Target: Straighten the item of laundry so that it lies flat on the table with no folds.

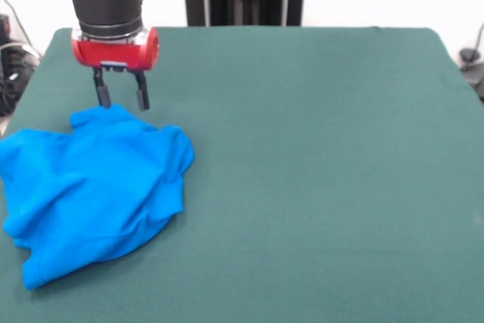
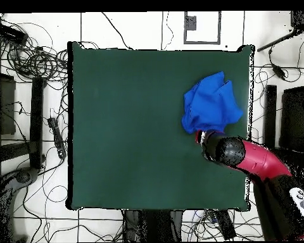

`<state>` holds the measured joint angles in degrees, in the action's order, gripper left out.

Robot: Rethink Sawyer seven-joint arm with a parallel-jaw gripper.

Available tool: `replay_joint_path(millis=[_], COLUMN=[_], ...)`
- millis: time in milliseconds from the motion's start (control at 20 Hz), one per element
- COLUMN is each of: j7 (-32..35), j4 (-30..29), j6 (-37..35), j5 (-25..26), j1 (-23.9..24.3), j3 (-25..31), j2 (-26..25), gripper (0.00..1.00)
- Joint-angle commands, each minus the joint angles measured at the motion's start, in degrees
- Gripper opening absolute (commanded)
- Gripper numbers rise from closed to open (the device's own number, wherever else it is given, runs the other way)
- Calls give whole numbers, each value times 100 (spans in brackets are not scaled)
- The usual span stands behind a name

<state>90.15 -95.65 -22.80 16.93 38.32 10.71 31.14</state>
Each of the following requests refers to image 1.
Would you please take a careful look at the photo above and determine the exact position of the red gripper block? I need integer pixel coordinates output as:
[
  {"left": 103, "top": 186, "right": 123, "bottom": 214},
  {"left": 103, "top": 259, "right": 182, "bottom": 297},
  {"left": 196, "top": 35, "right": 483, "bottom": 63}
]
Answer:
[{"left": 70, "top": 26, "right": 160, "bottom": 112}]

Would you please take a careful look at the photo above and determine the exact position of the dark green table cloth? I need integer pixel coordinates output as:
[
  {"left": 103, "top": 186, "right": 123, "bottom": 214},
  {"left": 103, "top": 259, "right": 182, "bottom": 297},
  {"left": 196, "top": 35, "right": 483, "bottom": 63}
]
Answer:
[{"left": 0, "top": 26, "right": 484, "bottom": 323}]

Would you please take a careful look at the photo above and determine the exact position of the blue printed shirt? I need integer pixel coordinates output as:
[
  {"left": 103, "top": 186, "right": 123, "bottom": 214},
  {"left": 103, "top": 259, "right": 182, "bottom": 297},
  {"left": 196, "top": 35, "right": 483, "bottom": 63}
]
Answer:
[{"left": 0, "top": 103, "right": 197, "bottom": 292}]

